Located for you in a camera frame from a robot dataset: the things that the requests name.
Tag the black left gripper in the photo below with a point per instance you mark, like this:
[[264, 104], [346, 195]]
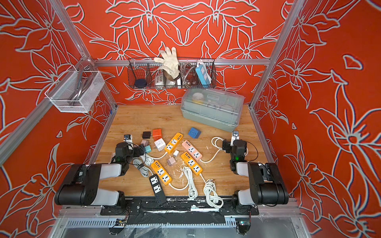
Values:
[[135, 150]]

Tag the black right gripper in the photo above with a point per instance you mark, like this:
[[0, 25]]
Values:
[[227, 144]]

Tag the small black cube adapter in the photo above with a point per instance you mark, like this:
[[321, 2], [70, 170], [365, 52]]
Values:
[[146, 135]]

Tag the orange-red cube adapter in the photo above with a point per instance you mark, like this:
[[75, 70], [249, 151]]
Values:
[[157, 134]]

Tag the small pink USB charger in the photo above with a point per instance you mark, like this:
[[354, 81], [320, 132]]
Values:
[[171, 161]]

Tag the blue cube adapter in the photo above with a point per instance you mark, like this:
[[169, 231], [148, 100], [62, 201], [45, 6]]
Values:
[[194, 133]]

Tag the small white plug adapter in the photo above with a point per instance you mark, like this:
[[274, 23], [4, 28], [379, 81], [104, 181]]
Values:
[[175, 153]]

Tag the pink power strip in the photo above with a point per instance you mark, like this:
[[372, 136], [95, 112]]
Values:
[[192, 150]]

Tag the black power strip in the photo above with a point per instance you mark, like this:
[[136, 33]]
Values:
[[157, 188]]

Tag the short yellow power strip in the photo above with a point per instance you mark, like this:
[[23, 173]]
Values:
[[172, 145]]

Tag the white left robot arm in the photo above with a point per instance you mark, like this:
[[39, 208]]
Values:
[[80, 187]]

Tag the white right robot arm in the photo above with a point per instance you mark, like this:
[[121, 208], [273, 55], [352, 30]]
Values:
[[266, 186]]

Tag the small teal plug adapter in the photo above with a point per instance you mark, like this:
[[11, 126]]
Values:
[[147, 149]]

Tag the white socket in basket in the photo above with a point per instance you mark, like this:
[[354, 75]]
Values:
[[159, 80]]

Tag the pink white small adapter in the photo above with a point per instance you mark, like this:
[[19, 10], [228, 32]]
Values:
[[145, 142]]

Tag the grey plastic storage box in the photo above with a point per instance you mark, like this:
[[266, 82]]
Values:
[[216, 108]]

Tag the dark round item in basket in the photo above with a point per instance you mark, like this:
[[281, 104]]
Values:
[[140, 83]]

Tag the white work glove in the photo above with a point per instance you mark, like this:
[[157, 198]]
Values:
[[169, 61]]

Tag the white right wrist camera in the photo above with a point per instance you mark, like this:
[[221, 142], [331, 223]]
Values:
[[235, 136]]

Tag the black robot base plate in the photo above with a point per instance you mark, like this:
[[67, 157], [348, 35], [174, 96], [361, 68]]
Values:
[[173, 204]]

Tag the white wire wall basket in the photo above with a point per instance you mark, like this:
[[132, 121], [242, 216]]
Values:
[[75, 91]]

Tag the black wire wall basket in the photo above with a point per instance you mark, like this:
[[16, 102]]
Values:
[[184, 73]]

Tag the aluminium frame post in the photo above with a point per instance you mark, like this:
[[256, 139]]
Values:
[[70, 28]]

